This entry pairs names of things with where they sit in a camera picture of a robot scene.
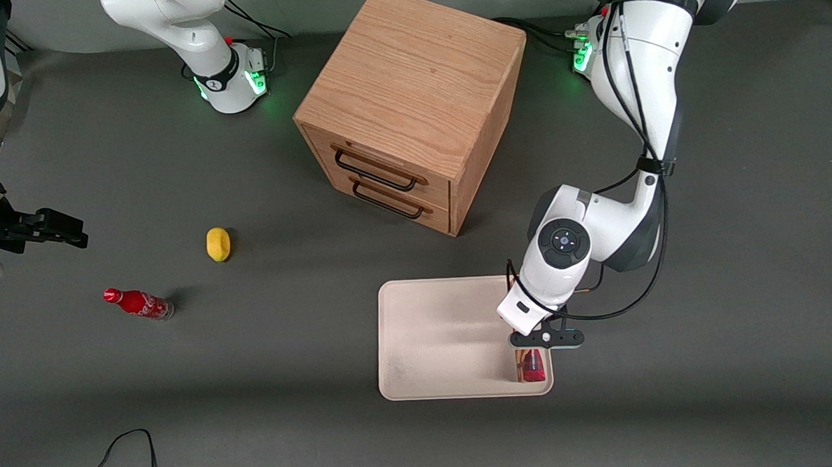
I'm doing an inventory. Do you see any red cookie box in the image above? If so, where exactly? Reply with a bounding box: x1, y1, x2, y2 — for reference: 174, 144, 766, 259
513, 347, 547, 385

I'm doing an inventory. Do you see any beige plastic tray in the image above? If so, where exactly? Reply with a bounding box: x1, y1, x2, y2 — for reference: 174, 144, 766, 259
374, 273, 556, 403

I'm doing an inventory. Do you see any red cola bottle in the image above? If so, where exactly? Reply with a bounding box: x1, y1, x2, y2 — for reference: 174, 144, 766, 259
102, 285, 176, 324

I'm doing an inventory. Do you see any yellow lemon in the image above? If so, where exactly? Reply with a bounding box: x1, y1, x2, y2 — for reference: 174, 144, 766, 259
205, 226, 233, 264

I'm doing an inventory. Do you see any wooden two-drawer cabinet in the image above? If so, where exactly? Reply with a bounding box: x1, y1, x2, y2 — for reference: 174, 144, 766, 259
288, 0, 536, 245

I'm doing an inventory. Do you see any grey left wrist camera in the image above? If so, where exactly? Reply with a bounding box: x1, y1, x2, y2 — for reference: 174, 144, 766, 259
508, 327, 585, 351

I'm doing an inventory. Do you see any black drawer handle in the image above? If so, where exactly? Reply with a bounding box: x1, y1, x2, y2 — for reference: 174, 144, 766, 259
333, 143, 420, 196
351, 176, 427, 223

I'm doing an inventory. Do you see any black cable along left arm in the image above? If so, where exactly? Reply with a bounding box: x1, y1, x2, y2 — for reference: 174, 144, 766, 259
494, 0, 678, 326

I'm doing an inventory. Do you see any black looped cable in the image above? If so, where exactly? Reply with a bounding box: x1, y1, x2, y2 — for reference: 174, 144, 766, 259
63, 426, 192, 467

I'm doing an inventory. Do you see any black left arm base cable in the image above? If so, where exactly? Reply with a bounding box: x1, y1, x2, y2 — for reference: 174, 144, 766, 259
492, 11, 591, 57

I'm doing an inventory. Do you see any black arm base cable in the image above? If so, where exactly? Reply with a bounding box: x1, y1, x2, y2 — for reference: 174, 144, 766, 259
222, 0, 295, 78
492, 11, 591, 57

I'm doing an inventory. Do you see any black right arm base cable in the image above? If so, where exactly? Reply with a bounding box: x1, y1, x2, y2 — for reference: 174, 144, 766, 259
222, 0, 295, 78

